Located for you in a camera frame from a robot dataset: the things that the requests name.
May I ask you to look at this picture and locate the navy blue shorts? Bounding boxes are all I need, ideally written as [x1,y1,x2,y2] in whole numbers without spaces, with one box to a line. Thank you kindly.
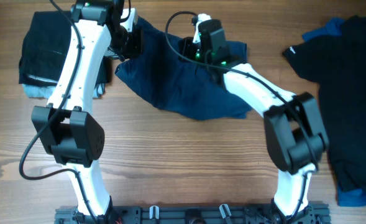
[115,17,252,120]

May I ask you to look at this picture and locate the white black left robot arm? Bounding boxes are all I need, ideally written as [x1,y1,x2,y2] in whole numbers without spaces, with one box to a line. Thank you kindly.
[31,1,143,223]

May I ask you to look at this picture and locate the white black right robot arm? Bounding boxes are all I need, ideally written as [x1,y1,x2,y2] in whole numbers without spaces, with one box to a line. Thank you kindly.
[180,13,329,223]

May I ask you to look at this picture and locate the folded dark green trousers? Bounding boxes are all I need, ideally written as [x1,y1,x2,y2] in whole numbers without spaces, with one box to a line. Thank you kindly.
[18,11,111,87]

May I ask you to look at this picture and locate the folded light grey garment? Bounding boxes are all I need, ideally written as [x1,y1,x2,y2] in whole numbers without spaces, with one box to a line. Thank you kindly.
[22,83,105,99]

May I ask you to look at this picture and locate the black garment pile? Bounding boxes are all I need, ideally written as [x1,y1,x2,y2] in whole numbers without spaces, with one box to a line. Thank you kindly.
[283,16,366,192]

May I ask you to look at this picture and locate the blue garment under pile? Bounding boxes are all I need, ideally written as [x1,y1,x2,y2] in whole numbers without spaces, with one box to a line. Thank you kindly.
[302,17,366,207]

